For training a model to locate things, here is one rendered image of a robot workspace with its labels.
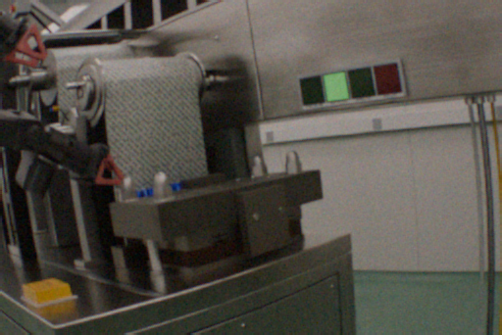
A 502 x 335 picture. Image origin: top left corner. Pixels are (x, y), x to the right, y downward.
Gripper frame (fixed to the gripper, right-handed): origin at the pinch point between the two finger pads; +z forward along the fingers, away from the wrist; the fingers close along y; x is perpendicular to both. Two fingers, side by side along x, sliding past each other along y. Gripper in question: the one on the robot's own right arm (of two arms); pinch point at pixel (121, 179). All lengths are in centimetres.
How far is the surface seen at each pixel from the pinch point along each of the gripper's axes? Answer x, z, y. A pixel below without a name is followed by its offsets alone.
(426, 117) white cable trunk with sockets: 135, 220, -66
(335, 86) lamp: 25.4, 19.9, 29.9
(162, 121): 14.6, 5.0, 0.2
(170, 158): 8.6, 9.5, 0.2
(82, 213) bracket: -7.9, -2.6, -7.8
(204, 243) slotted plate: -8.5, 8.8, 18.9
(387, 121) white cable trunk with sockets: 135, 220, -98
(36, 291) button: -26.7, -17.1, 13.3
